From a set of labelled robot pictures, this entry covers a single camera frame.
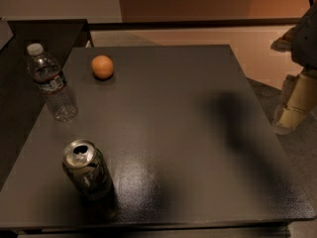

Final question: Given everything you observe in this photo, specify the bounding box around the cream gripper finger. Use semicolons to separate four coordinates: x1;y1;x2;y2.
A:
270;28;295;53
271;68;317;135

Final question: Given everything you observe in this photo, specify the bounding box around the clear plastic water bottle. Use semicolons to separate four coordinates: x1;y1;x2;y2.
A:
27;43;78;122

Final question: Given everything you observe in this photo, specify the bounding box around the orange ball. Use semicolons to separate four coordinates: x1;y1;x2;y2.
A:
91;56;114;80

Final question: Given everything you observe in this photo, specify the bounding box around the open aluminium soda can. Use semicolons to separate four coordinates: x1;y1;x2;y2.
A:
62;139;112;200

